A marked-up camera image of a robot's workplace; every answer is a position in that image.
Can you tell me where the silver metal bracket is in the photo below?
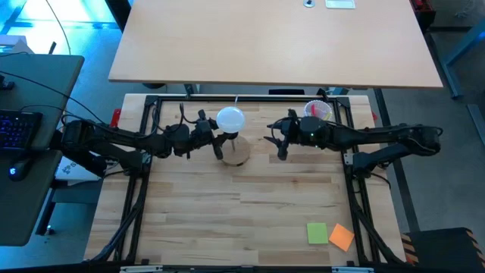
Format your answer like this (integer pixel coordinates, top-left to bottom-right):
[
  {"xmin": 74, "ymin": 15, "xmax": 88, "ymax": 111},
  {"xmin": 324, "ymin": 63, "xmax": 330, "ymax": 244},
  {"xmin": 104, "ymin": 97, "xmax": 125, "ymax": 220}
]
[
  {"xmin": 120, "ymin": 265, "xmax": 164, "ymax": 273},
  {"xmin": 331, "ymin": 266, "xmax": 374, "ymax": 273}
]

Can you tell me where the white textured cup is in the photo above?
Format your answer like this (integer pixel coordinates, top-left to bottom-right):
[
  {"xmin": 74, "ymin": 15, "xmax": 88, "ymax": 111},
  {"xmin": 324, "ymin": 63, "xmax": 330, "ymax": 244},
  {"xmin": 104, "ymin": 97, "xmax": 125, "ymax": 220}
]
[{"xmin": 302, "ymin": 99, "xmax": 335, "ymax": 124}]

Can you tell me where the wooden-base lamp socket stand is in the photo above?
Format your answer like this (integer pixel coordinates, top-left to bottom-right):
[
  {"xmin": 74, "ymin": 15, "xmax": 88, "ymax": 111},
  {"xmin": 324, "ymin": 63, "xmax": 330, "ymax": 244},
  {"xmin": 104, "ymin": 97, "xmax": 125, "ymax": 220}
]
[{"xmin": 221, "ymin": 130, "xmax": 252, "ymax": 167}]

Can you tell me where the grey desk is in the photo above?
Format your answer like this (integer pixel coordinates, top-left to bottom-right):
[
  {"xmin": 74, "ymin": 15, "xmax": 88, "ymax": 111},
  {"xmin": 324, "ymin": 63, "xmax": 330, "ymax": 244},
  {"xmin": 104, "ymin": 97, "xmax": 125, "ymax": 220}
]
[{"xmin": 0, "ymin": 54, "xmax": 86, "ymax": 247}]

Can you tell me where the small black desk device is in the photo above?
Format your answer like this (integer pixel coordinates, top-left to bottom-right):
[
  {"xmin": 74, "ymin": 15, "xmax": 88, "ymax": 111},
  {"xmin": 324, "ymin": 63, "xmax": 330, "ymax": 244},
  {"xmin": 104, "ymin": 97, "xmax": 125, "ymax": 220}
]
[{"xmin": 0, "ymin": 74, "xmax": 16, "ymax": 91}]

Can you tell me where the black yellow-striped box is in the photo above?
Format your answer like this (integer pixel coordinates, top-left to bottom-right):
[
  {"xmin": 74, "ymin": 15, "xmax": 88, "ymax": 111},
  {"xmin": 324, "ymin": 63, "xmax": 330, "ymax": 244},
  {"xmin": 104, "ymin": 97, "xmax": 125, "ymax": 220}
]
[{"xmin": 400, "ymin": 227, "xmax": 485, "ymax": 273}]

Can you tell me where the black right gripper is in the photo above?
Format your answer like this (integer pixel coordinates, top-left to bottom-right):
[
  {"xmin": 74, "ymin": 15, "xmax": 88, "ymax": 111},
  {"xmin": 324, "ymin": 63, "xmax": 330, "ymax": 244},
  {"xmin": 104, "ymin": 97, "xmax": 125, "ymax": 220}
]
[{"xmin": 263, "ymin": 108, "xmax": 303, "ymax": 161}]

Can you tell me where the black aluminium table frame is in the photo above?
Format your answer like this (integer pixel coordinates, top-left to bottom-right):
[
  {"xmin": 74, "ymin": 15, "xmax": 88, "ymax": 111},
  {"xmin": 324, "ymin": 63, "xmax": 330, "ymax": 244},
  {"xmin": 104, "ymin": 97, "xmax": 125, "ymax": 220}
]
[{"xmin": 83, "ymin": 94, "xmax": 407, "ymax": 267}]

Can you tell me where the orange sticky note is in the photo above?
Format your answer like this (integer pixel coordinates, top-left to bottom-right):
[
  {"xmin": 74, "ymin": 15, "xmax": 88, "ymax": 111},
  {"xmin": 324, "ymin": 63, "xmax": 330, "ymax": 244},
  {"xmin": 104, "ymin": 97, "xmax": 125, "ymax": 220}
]
[{"xmin": 328, "ymin": 223, "xmax": 356, "ymax": 253}]

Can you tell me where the black backlit keyboard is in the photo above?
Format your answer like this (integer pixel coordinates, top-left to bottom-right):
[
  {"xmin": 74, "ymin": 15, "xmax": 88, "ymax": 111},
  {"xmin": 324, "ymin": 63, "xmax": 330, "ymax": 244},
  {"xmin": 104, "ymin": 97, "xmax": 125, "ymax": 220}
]
[{"xmin": 0, "ymin": 109, "xmax": 44, "ymax": 151}]

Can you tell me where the black computer mouse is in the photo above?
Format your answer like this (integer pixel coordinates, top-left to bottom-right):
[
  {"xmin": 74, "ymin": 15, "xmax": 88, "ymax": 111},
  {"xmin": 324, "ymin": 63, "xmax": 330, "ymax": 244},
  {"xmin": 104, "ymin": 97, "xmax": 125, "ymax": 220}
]
[{"xmin": 7, "ymin": 158, "xmax": 33, "ymax": 182}]

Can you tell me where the large light wooden desk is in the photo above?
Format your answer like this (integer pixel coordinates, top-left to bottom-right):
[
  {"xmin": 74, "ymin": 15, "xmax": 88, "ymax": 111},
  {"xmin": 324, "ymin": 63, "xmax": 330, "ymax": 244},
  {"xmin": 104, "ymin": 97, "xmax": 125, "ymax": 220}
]
[{"xmin": 108, "ymin": 0, "xmax": 444, "ymax": 89}]

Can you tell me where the red-black cart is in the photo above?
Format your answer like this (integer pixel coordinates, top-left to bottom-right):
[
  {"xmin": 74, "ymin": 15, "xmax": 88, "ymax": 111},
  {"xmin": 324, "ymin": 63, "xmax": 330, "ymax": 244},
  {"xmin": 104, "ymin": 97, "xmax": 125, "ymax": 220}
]
[{"xmin": 410, "ymin": 0, "xmax": 437, "ymax": 32}]

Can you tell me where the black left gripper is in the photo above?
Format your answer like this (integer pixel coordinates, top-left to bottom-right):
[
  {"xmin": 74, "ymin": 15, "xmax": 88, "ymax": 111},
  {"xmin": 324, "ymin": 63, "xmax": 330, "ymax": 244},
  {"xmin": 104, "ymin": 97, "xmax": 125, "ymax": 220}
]
[{"xmin": 190, "ymin": 108, "xmax": 229, "ymax": 161}]

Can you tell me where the green sticky note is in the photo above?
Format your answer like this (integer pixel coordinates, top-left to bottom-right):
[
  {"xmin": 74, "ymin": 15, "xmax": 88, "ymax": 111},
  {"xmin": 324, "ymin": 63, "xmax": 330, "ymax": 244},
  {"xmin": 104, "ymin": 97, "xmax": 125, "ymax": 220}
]
[{"xmin": 306, "ymin": 222, "xmax": 330, "ymax": 245}]

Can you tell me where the white lightbulb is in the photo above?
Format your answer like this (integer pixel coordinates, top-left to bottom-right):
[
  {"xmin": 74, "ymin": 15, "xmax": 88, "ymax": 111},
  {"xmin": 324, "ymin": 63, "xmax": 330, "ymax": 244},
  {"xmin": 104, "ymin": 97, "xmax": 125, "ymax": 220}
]
[{"xmin": 215, "ymin": 106, "xmax": 247, "ymax": 134}]

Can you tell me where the thin long cable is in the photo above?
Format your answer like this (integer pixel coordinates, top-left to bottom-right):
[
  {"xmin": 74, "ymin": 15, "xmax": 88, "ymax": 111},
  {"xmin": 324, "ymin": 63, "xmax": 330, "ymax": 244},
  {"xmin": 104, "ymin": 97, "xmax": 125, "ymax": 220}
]
[{"xmin": 44, "ymin": 0, "xmax": 73, "ymax": 56}]

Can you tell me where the black desk cable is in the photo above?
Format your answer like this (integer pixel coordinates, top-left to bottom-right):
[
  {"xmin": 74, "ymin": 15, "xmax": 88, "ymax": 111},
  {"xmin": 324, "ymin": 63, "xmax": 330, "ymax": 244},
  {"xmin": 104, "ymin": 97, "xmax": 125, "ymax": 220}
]
[{"xmin": 0, "ymin": 70, "xmax": 114, "ymax": 128}]

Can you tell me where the blue-grey metal desk leg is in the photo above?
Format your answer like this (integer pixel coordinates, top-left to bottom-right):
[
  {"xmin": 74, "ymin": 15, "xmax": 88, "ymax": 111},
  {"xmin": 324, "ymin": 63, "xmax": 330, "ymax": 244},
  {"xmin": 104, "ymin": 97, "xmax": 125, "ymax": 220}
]
[{"xmin": 440, "ymin": 21, "xmax": 485, "ymax": 100}]

